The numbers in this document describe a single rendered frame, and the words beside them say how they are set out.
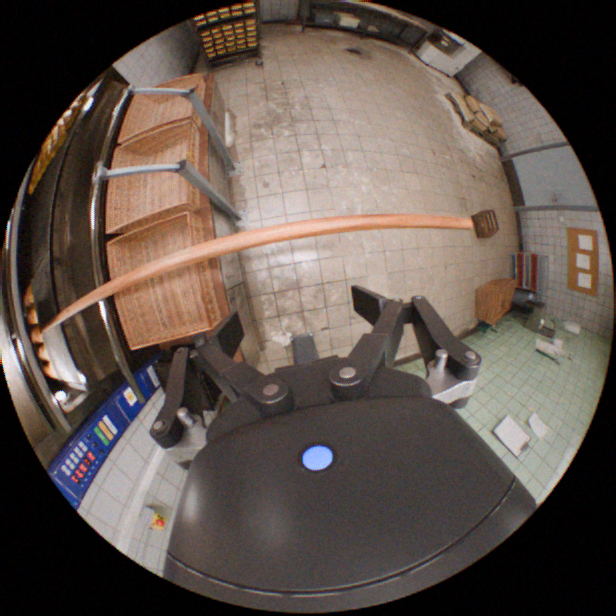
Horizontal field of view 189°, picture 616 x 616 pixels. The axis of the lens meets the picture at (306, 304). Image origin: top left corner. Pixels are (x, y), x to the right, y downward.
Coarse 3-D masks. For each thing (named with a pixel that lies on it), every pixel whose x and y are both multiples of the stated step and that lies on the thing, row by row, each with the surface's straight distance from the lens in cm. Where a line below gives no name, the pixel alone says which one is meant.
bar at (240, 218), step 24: (192, 96) 110; (216, 144) 142; (96, 168) 77; (144, 168) 75; (168, 168) 75; (192, 168) 80; (240, 168) 176; (96, 192) 71; (216, 192) 103; (96, 216) 67; (240, 216) 153; (96, 240) 65; (96, 264) 63; (96, 288) 62; (120, 360) 63
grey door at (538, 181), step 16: (560, 144) 462; (512, 160) 475; (528, 160) 465; (544, 160) 458; (560, 160) 454; (576, 160) 454; (512, 176) 469; (528, 176) 458; (544, 176) 450; (560, 176) 446; (576, 176) 446; (512, 192) 464; (528, 192) 453; (544, 192) 445; (560, 192) 440; (576, 192) 439; (592, 192) 441; (528, 208) 447; (544, 208) 439; (560, 208) 434; (576, 208) 432; (592, 208) 434
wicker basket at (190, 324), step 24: (192, 216) 96; (120, 240) 110; (144, 240) 122; (168, 240) 113; (192, 240) 89; (144, 264) 120; (144, 288) 116; (168, 288) 113; (192, 288) 105; (120, 312) 108; (144, 312) 115; (168, 312) 117; (192, 312) 108; (216, 312) 97; (144, 336) 114; (168, 336) 100
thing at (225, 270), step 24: (216, 96) 189; (216, 120) 168; (216, 168) 137; (216, 216) 114; (192, 264) 105; (216, 264) 99; (216, 288) 100; (240, 288) 133; (240, 312) 122; (240, 360) 110
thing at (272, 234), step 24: (336, 216) 33; (360, 216) 34; (384, 216) 36; (408, 216) 39; (432, 216) 44; (216, 240) 33; (240, 240) 31; (264, 240) 31; (288, 240) 32; (168, 264) 37; (120, 288) 48; (72, 312) 74
